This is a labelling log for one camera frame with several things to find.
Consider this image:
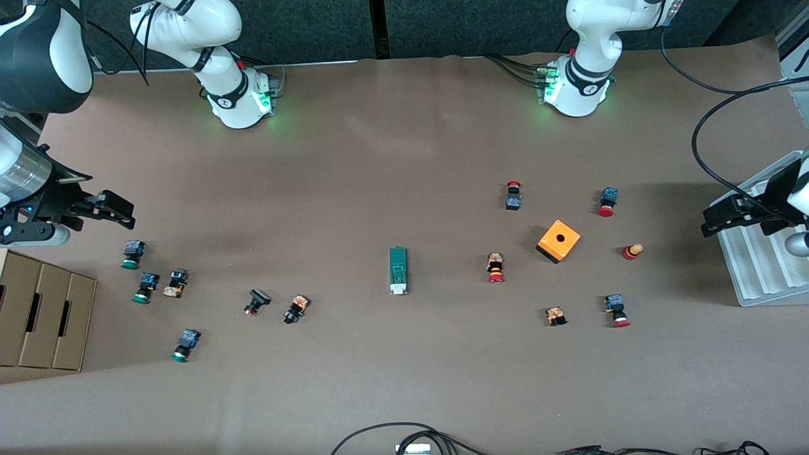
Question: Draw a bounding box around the orange push button enclosure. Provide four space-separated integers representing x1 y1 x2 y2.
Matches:
535 219 581 264

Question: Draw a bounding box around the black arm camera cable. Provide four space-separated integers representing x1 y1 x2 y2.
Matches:
660 28 809 223
85 2 157 87

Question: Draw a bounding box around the black base cable bundle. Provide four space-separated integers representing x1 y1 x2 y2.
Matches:
485 54 545 89

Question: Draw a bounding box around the thin black cable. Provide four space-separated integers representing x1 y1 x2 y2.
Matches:
695 440 772 455
556 445 696 455

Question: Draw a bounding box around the green load switch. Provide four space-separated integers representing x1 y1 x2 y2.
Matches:
388 246 409 296

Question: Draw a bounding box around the black square push button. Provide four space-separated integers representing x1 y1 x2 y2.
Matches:
243 288 272 317

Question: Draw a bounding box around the green push button switch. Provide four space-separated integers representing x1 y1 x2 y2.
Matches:
169 328 202 363
131 272 161 305
121 240 147 270

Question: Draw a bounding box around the black looped cable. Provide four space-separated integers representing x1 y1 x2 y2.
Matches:
330 422 490 455

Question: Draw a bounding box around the grey metal frame rail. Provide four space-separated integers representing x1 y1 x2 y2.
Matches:
776 16 809 114

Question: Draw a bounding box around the grey ridged plastic tray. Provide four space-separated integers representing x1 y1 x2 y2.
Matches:
708 150 809 308

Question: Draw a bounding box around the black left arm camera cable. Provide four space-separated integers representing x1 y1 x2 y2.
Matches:
660 28 809 223

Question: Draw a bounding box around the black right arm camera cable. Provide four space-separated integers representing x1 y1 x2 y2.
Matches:
85 2 157 87

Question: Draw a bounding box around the brown cardboard box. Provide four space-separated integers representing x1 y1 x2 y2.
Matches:
0 248 97 372

